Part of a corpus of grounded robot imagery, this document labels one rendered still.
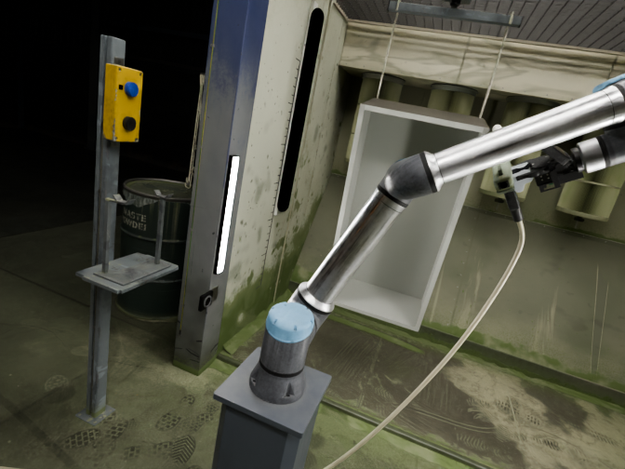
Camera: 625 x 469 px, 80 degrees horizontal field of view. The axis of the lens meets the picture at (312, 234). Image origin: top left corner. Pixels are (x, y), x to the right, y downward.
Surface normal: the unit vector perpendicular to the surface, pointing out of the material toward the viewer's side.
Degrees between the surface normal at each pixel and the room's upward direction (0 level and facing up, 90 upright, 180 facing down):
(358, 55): 90
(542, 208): 90
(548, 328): 57
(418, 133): 102
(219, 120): 90
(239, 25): 90
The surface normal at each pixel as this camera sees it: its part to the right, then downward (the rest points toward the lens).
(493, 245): -0.17, -0.35
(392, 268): -0.33, 0.40
